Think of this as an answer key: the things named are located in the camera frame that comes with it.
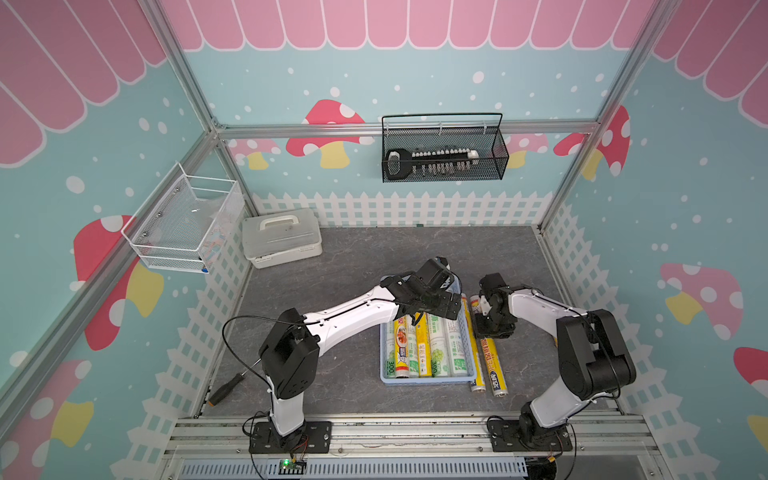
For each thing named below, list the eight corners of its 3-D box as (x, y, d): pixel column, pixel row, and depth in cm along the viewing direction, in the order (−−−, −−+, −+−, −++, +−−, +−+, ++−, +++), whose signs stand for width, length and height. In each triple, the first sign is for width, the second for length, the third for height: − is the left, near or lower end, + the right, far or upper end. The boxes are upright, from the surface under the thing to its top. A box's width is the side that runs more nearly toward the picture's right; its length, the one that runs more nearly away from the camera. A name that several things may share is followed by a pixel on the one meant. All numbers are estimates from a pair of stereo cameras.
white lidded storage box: (255, 276, 108) (241, 253, 98) (255, 242, 119) (242, 218, 109) (326, 260, 113) (320, 236, 103) (320, 229, 124) (313, 205, 113)
